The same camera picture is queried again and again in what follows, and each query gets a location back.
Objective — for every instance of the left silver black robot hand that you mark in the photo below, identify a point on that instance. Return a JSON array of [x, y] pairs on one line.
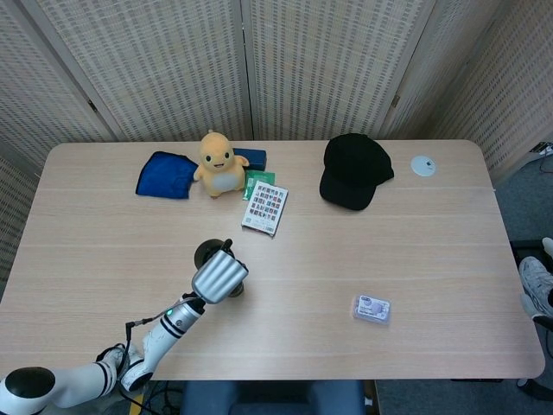
[[218, 276]]

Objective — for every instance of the black teapot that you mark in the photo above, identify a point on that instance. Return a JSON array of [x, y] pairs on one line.
[[205, 253]]

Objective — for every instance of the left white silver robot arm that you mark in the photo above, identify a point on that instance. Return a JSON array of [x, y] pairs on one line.
[[168, 328]]

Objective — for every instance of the dark small cup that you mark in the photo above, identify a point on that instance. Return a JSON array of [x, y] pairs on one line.
[[238, 291]]

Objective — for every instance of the white box with picture grid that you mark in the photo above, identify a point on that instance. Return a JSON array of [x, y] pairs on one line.
[[264, 207]]

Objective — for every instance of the yellow plush dinosaur toy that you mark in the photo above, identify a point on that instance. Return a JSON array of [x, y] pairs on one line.
[[220, 173]]

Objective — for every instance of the green foil packet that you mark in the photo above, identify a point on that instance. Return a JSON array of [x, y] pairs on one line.
[[259, 176]]

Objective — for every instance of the blue folded cloth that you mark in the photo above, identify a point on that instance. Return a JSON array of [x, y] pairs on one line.
[[162, 177]]

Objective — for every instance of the dark blue rectangular box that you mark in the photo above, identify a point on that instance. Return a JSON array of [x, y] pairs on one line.
[[255, 157]]

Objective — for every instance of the blue padded seat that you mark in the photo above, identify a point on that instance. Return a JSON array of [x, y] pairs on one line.
[[268, 400]]

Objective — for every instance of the clear purple floss pick box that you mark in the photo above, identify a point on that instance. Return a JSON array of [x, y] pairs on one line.
[[371, 309]]

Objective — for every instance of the black baseball cap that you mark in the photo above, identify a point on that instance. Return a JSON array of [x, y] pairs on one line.
[[352, 168]]

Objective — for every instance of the woven folding screen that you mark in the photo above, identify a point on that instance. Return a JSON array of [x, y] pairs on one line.
[[173, 65]]

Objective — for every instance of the white round disc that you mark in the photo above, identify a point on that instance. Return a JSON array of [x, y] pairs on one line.
[[421, 166]]

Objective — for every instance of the black floor stand base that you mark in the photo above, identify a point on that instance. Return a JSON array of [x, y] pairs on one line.
[[525, 248]]

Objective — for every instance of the white grey sneaker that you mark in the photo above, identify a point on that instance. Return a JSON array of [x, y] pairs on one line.
[[538, 281]]

